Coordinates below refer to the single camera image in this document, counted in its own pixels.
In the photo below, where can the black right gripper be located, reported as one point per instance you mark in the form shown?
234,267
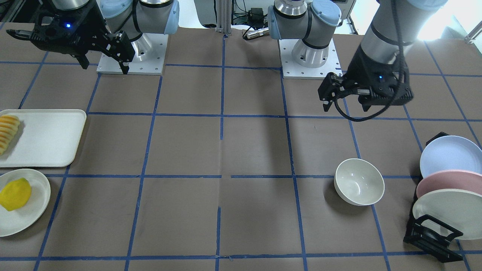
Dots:
91,23

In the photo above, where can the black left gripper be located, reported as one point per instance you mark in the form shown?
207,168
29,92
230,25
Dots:
357,69

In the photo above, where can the white bowl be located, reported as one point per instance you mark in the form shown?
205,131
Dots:
358,182

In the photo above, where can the yellow lemon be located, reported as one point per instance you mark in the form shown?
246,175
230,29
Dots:
15,194

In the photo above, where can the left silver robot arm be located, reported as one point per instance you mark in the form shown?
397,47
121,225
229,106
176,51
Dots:
392,32

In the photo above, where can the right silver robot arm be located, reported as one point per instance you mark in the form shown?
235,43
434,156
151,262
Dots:
112,27

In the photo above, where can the white rectangular tray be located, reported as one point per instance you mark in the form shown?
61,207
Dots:
46,138

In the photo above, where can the blue plate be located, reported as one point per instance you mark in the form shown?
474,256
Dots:
450,153

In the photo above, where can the pink plate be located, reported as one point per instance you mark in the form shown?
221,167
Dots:
450,179

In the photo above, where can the cream plate in rack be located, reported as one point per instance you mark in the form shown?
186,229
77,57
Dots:
458,208

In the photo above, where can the white round plate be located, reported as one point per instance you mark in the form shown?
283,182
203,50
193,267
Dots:
12,222

